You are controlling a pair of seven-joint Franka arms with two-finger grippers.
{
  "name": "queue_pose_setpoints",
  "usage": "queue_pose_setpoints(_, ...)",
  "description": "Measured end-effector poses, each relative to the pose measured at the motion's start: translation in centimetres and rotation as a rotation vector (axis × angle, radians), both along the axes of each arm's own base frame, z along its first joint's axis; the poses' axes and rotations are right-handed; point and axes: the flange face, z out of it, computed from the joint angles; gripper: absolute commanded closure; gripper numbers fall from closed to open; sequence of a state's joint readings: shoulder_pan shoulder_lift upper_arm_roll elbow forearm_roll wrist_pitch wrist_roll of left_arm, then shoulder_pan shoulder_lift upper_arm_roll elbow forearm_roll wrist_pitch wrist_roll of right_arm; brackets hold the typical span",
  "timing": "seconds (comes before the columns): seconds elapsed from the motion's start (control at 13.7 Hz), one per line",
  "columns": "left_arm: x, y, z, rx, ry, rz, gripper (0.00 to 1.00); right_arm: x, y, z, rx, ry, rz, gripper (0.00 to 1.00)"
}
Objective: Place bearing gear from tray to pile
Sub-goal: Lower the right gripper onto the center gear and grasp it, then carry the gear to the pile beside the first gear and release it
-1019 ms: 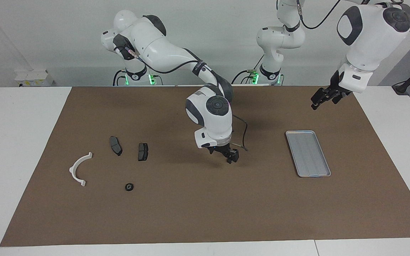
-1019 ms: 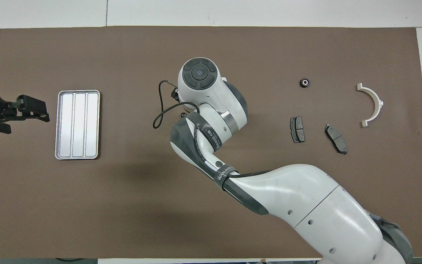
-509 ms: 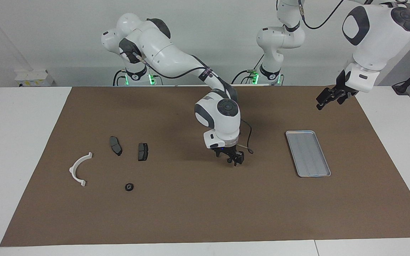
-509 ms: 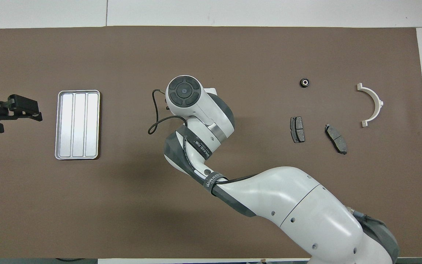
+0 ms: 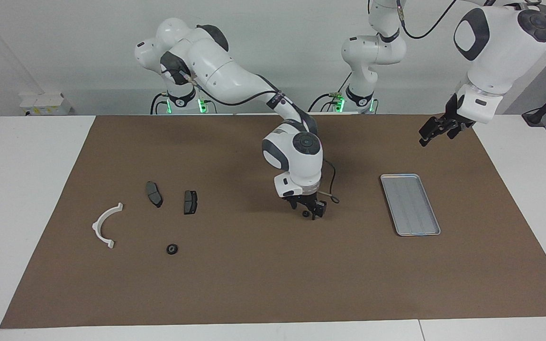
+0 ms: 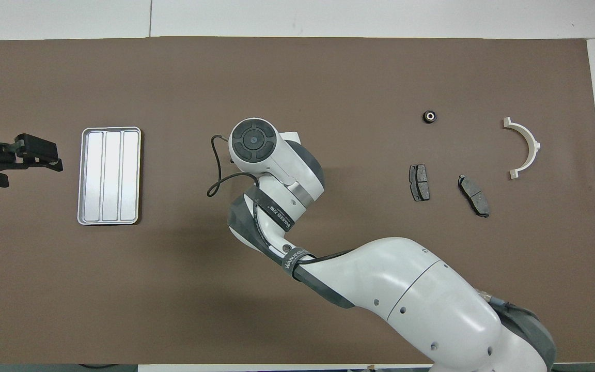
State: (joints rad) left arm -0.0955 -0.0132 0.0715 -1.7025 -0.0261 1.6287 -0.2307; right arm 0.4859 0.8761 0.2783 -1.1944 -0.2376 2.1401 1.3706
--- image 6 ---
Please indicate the large black bearing gear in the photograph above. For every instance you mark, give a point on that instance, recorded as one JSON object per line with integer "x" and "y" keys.
{"x": 429, "y": 117}

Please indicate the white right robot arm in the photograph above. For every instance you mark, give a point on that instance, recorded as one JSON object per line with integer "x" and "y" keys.
{"x": 406, "y": 294}

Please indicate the silver metal tray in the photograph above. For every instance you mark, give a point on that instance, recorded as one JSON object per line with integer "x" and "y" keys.
{"x": 109, "y": 175}

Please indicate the brown table mat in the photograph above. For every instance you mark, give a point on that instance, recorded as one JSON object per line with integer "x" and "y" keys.
{"x": 173, "y": 289}

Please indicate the rectangular dark brake pad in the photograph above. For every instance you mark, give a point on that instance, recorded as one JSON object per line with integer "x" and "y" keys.
{"x": 419, "y": 182}

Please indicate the curved dark brake pad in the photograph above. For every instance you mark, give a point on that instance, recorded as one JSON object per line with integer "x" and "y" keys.
{"x": 473, "y": 195}

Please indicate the white semicircular bracket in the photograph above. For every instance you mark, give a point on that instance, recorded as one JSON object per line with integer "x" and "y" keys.
{"x": 532, "y": 144}

